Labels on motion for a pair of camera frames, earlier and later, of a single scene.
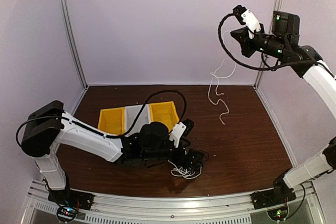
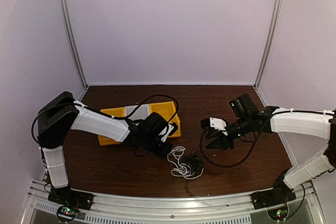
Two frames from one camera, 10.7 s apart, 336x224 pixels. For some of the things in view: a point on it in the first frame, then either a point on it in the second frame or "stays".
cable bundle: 192,167 stays
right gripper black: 241,35 to 223,144
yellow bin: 165,112 stays
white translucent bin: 130,113 stays
